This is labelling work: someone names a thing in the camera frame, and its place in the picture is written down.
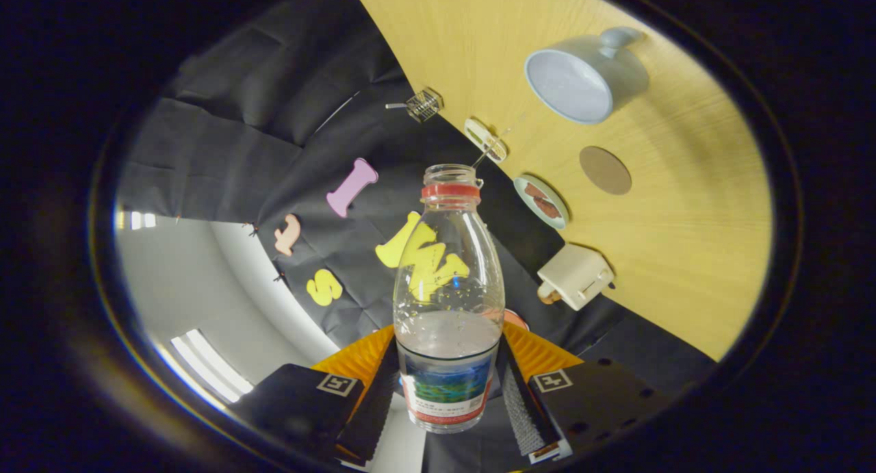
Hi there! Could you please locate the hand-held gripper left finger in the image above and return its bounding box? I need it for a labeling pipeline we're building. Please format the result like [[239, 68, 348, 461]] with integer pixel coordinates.
[[229, 324, 400, 468]]

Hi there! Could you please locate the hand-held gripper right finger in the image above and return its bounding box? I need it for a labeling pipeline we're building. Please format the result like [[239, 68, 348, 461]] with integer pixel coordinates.
[[500, 320, 675, 465]]

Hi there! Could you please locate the clear plastic juice bottle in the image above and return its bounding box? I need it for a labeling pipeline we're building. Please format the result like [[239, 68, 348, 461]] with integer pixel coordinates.
[[392, 164, 507, 434]]

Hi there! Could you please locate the brown round coaster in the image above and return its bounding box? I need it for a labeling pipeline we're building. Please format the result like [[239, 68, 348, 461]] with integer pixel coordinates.
[[579, 146, 632, 196]]

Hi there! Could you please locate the white cup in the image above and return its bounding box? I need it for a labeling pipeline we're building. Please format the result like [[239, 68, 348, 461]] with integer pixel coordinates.
[[524, 26, 649, 125]]

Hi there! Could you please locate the white toaster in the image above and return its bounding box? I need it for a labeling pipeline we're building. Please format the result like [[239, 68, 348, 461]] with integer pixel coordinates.
[[537, 244, 615, 311]]

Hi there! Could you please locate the large ceiling light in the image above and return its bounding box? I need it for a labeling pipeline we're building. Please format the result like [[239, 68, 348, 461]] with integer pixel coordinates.
[[170, 329, 254, 403]]

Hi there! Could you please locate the pale green plate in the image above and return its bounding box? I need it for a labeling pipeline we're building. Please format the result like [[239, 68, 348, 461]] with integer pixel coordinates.
[[513, 175, 570, 230]]

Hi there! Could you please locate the wooden table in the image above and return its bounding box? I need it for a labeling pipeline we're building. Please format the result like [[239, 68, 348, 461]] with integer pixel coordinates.
[[352, 0, 774, 363]]

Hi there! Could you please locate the white divided dish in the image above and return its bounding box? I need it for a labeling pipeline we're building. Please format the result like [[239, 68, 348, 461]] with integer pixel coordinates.
[[464, 118, 508, 164]]

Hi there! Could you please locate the small ceiling light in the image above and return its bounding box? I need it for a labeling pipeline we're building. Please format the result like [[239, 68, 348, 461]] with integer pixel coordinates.
[[115, 210, 157, 231]]

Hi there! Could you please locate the metal wire holder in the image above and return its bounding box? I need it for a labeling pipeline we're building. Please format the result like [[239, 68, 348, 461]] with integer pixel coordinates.
[[406, 88, 444, 123]]

